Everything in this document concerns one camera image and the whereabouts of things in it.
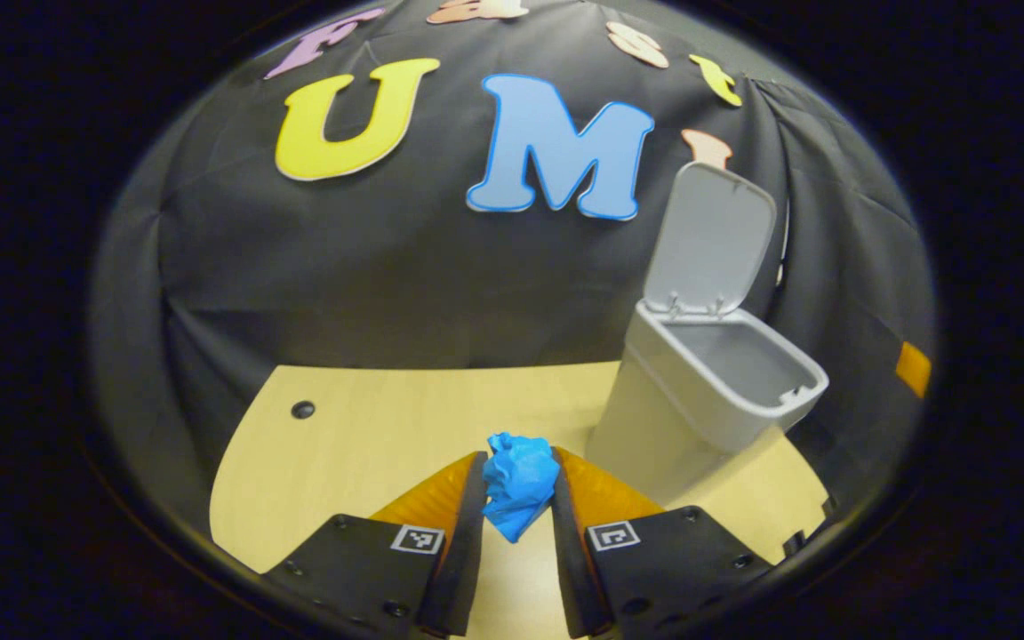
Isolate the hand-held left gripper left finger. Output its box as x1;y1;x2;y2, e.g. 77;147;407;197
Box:
259;451;488;639

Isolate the blue paper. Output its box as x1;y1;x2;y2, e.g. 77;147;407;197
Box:
481;432;562;544

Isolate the white desktop garbage bin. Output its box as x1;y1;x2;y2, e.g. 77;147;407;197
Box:
585;162;830;508

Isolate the light wooden desktop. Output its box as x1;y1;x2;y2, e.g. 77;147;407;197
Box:
210;360;836;640

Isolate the black backdrop cloth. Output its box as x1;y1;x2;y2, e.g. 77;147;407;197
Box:
90;0;938;534

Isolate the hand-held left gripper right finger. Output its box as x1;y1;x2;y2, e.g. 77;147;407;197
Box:
550;447;775;639

